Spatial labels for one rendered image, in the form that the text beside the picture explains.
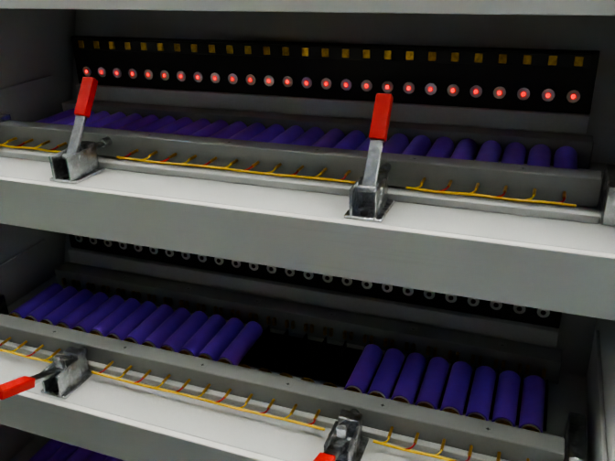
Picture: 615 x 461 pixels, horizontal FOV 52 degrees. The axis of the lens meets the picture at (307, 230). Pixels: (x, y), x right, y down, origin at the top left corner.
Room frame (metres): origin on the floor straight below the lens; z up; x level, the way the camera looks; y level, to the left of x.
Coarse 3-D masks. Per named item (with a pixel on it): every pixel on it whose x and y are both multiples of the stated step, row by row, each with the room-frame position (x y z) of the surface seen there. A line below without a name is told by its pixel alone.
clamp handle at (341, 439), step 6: (342, 432) 0.45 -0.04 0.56; (336, 438) 0.45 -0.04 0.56; (342, 438) 0.46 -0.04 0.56; (330, 444) 0.44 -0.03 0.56; (336, 444) 0.45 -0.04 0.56; (342, 444) 0.45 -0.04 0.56; (330, 450) 0.43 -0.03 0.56; (336, 450) 0.43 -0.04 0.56; (342, 450) 0.44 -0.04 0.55; (318, 456) 0.42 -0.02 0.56; (324, 456) 0.42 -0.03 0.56; (330, 456) 0.42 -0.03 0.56; (336, 456) 0.43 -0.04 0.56
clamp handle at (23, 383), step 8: (56, 360) 0.54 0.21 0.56; (56, 368) 0.55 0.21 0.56; (24, 376) 0.51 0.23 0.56; (32, 376) 0.52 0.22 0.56; (40, 376) 0.52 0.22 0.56; (48, 376) 0.53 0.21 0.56; (8, 384) 0.49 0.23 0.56; (16, 384) 0.49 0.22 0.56; (24, 384) 0.50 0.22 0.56; (32, 384) 0.51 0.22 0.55; (0, 392) 0.48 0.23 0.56; (8, 392) 0.48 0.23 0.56; (16, 392) 0.49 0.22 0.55
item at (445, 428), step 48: (0, 336) 0.61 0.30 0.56; (48, 336) 0.59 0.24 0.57; (96, 336) 0.59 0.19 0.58; (144, 384) 0.54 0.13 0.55; (192, 384) 0.54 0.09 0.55; (240, 384) 0.52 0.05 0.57; (288, 384) 0.51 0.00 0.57; (432, 432) 0.47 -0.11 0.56; (480, 432) 0.46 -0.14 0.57; (528, 432) 0.45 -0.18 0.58
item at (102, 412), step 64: (448, 320) 0.59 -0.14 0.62; (0, 384) 0.56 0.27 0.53; (128, 384) 0.55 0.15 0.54; (576, 384) 0.54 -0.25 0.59; (128, 448) 0.51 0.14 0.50; (192, 448) 0.49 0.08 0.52; (256, 448) 0.47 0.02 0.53; (320, 448) 0.47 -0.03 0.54; (384, 448) 0.47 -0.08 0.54; (576, 448) 0.43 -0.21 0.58
